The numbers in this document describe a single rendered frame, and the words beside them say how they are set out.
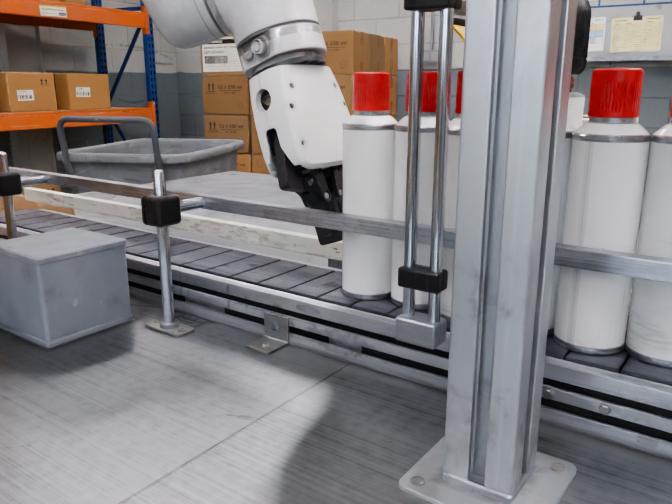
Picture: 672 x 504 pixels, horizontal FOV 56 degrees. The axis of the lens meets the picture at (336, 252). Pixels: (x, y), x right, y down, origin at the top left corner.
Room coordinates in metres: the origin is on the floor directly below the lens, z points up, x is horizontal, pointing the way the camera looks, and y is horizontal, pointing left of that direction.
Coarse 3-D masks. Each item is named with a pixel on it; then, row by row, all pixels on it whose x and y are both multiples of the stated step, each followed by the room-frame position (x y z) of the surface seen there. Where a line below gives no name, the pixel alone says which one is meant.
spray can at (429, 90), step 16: (432, 80) 0.54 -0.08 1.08; (432, 96) 0.54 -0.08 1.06; (432, 112) 0.54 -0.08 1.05; (400, 128) 0.54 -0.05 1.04; (432, 128) 0.53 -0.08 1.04; (400, 144) 0.54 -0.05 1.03; (432, 144) 0.53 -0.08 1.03; (400, 160) 0.54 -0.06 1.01; (432, 160) 0.53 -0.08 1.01; (400, 176) 0.54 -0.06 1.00; (432, 176) 0.53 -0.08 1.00; (400, 192) 0.54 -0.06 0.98; (432, 192) 0.53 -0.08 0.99; (400, 208) 0.54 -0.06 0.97; (400, 240) 0.54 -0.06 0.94; (400, 256) 0.54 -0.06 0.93; (400, 288) 0.54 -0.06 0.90; (400, 304) 0.53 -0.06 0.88; (416, 304) 0.53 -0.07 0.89
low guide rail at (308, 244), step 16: (32, 192) 0.99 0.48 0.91; (48, 192) 0.96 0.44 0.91; (80, 208) 0.91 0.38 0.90; (96, 208) 0.89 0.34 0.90; (112, 208) 0.87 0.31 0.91; (128, 208) 0.85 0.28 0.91; (176, 224) 0.79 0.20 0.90; (192, 224) 0.77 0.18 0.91; (208, 224) 0.75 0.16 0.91; (224, 224) 0.74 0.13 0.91; (240, 224) 0.73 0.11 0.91; (240, 240) 0.72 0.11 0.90; (256, 240) 0.71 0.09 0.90; (272, 240) 0.69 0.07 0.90; (288, 240) 0.68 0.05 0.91; (304, 240) 0.67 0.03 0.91; (320, 256) 0.65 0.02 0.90; (336, 256) 0.64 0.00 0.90
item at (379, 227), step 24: (120, 192) 0.73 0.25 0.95; (144, 192) 0.71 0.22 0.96; (168, 192) 0.68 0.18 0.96; (192, 192) 0.67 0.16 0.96; (264, 216) 0.60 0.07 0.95; (288, 216) 0.58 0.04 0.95; (312, 216) 0.57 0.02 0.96; (336, 216) 0.55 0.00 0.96; (360, 216) 0.54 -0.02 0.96; (576, 264) 0.43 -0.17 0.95; (600, 264) 0.42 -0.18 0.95; (624, 264) 0.41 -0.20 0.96; (648, 264) 0.40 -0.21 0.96
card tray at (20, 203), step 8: (0, 200) 1.24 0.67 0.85; (16, 200) 1.21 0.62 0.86; (24, 200) 1.19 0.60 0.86; (0, 208) 1.25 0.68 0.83; (16, 208) 1.21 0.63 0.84; (24, 208) 1.19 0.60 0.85; (40, 208) 1.16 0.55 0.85; (48, 208) 1.14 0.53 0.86; (56, 208) 1.13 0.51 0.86; (64, 208) 1.11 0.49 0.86
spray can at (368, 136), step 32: (384, 96) 0.57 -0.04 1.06; (352, 128) 0.56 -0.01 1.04; (384, 128) 0.56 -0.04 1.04; (352, 160) 0.56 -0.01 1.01; (384, 160) 0.56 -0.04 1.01; (352, 192) 0.56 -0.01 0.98; (384, 192) 0.56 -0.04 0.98; (352, 256) 0.56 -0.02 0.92; (384, 256) 0.56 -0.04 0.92; (352, 288) 0.56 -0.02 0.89; (384, 288) 0.56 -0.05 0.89
